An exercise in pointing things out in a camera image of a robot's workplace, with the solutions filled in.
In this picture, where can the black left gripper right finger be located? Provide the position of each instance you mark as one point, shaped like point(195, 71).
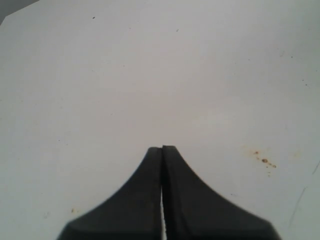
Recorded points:
point(194, 211)

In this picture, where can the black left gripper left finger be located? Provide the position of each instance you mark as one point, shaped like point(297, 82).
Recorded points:
point(132, 213)

